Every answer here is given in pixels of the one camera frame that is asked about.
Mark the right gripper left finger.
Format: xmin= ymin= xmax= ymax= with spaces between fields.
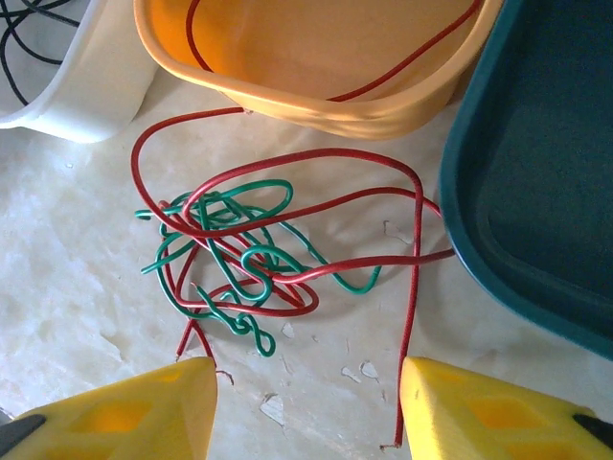
xmin=0 ymin=356 xmax=219 ymax=460

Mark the green cable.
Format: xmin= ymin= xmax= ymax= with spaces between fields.
xmin=191 ymin=282 xmax=278 ymax=358
xmin=133 ymin=179 xmax=294 ymax=274
xmin=200 ymin=205 xmax=383 ymax=308

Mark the thin black cable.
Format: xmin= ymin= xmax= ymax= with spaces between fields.
xmin=0 ymin=0 xmax=82 ymax=106

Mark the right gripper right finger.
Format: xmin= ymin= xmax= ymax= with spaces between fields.
xmin=399 ymin=356 xmax=613 ymax=460

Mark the red cable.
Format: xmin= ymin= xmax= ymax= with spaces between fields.
xmin=181 ymin=148 xmax=425 ymax=449
xmin=165 ymin=239 xmax=456 ymax=363
xmin=129 ymin=105 xmax=444 ymax=239
xmin=186 ymin=0 xmax=485 ymax=103

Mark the white plastic tray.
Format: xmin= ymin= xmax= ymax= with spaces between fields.
xmin=0 ymin=0 xmax=162 ymax=144

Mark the orange plastic tray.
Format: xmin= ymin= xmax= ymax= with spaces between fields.
xmin=132 ymin=0 xmax=507 ymax=141

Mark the teal plastic tray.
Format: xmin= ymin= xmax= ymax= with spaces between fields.
xmin=439 ymin=0 xmax=613 ymax=363

